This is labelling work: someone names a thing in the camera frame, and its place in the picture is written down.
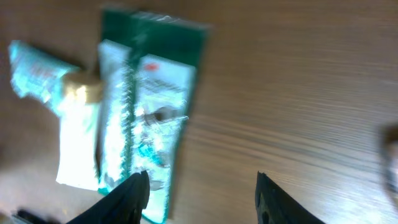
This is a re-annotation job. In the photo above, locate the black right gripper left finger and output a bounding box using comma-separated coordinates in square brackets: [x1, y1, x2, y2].
[68, 171, 150, 224]

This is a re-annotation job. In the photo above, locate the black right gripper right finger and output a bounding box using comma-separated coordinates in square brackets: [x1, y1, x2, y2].
[255, 172, 324, 224]

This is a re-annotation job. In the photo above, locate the white cream tube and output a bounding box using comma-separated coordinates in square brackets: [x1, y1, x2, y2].
[56, 72, 103, 191]

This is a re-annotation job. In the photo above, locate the green glove package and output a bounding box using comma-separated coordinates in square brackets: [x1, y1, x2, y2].
[98, 7, 208, 223]

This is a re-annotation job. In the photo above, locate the mint wipes pack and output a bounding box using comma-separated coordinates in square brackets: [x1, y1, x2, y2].
[8, 40, 80, 116]

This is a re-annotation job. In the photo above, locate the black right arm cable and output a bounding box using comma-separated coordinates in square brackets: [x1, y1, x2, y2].
[379, 123, 398, 206]

